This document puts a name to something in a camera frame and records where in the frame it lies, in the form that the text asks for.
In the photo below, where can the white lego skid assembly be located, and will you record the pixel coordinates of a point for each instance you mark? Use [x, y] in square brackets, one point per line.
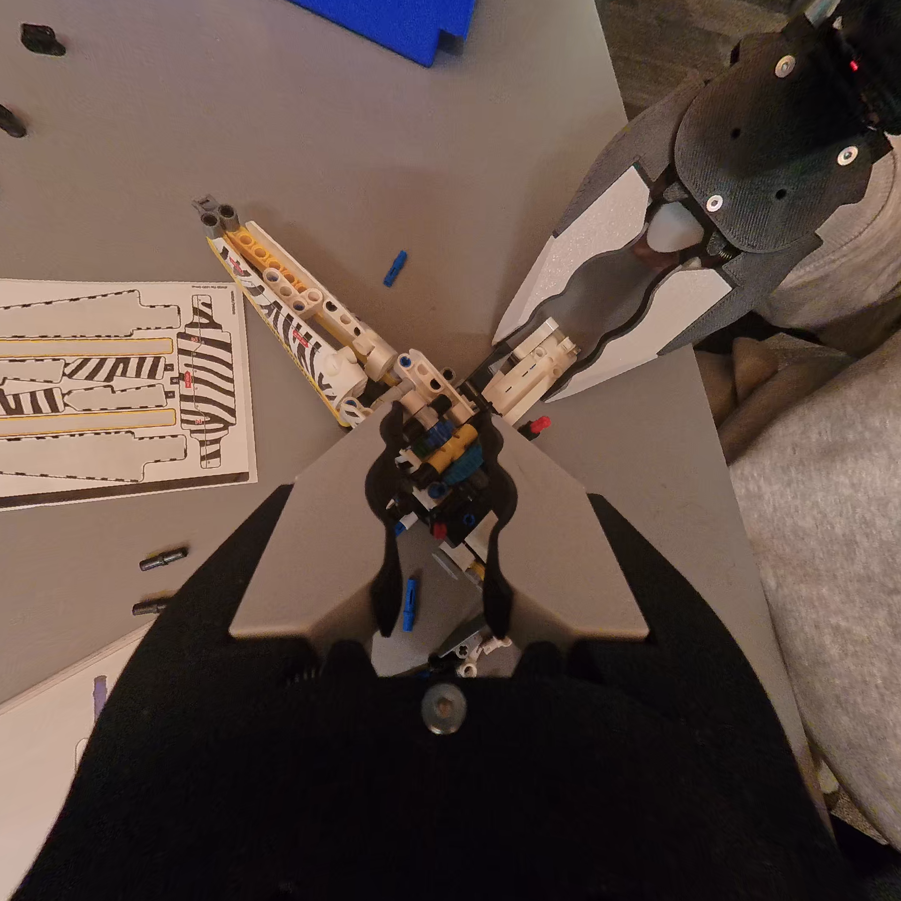
[535, 366]

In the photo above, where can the black lego pin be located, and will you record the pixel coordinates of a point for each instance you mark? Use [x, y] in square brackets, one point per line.
[163, 558]
[149, 607]

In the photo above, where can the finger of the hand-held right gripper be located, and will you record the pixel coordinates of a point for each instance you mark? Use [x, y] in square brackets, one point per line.
[584, 225]
[669, 317]

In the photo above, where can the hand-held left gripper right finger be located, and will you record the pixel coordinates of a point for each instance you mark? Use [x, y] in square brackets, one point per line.
[577, 563]

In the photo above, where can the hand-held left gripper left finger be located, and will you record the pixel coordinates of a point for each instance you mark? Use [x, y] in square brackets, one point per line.
[310, 563]

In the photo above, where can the zebra striped lego helicopter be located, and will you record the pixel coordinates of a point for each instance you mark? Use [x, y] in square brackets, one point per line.
[303, 317]

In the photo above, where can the person's right hand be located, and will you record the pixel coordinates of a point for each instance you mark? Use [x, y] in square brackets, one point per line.
[654, 259]

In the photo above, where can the blue plastic bin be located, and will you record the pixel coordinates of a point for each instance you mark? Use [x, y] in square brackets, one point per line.
[394, 21]

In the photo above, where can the small black knob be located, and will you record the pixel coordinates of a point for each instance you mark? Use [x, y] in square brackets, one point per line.
[42, 39]
[10, 123]

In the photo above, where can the lego instruction booklet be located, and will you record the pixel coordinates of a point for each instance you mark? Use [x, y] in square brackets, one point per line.
[42, 739]

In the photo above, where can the blue lego pin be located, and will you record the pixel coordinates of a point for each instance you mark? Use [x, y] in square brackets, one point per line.
[395, 268]

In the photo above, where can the zebra sticker sheet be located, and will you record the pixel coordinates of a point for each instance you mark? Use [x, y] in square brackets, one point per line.
[105, 387]

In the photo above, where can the long black lego beam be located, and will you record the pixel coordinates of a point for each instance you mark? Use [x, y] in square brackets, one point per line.
[482, 369]

